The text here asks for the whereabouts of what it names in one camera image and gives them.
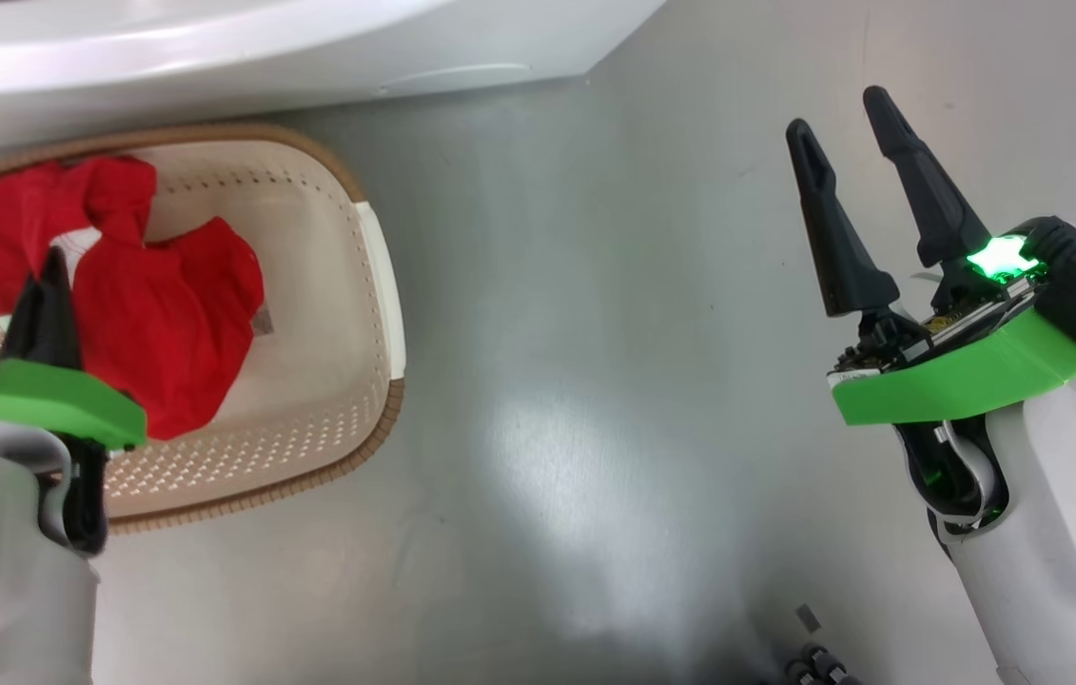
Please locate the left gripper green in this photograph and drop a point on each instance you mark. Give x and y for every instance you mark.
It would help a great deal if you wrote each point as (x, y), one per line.
(43, 395)

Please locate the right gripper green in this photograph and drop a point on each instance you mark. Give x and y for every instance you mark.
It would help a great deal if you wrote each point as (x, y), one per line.
(956, 376)

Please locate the red garment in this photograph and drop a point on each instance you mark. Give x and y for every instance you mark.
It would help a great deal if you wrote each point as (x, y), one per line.
(166, 323)

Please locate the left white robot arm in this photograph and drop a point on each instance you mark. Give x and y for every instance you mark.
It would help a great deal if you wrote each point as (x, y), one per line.
(5, 571)

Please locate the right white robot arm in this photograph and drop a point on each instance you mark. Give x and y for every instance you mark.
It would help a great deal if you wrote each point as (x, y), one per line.
(1070, 533)

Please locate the white front-load washing machine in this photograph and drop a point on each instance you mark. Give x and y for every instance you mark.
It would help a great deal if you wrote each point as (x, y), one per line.
(214, 57)

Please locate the cream perforated laundry basket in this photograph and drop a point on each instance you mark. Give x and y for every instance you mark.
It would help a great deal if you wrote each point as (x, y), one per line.
(328, 304)

